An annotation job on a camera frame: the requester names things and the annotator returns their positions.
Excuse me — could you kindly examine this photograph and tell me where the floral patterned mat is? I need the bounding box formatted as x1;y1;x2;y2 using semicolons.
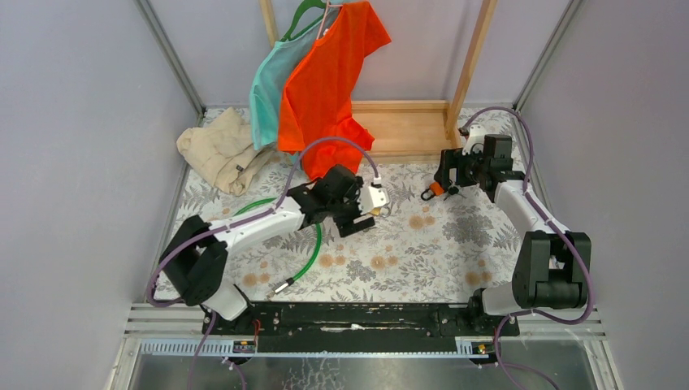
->
153;106;548;304

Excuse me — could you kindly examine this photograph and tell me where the green cable lock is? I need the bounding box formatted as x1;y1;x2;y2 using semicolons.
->
232;197;323;297

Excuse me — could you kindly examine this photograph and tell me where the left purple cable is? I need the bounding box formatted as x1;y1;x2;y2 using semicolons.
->
146;136;384;390

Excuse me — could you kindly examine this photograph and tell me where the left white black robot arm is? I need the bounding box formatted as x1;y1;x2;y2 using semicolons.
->
155;165;389;334

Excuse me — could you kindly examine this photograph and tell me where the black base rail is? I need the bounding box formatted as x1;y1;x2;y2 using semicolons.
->
202;301;520;353

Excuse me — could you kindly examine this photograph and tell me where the orange t-shirt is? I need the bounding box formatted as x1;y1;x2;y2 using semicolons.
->
277;1;391;180

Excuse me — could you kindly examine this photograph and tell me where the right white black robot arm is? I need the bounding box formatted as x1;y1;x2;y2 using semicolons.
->
423;135;592;335

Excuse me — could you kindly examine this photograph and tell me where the brass padlock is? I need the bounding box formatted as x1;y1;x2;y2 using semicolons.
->
375;205;392;218

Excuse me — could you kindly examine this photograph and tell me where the green clothes hanger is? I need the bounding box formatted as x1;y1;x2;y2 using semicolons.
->
280;0;326;41

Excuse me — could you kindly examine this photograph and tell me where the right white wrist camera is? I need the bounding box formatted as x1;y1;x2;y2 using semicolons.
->
461;124;488;160

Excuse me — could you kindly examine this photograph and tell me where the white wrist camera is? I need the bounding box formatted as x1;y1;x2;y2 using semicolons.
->
358;181;389;216
461;124;488;160

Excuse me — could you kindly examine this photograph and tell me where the beige crumpled cloth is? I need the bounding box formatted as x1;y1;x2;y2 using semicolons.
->
176;107;282;196

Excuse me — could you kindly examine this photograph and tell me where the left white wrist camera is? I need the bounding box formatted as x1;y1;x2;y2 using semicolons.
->
358;181;389;216

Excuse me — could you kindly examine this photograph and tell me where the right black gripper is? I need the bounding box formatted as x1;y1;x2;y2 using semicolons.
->
433;145;488;189

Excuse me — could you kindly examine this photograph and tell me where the teal t-shirt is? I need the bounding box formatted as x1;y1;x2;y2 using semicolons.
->
249;8;337;153

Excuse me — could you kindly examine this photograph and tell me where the wooden clothes rack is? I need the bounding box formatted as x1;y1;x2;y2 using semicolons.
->
259;0;499;165

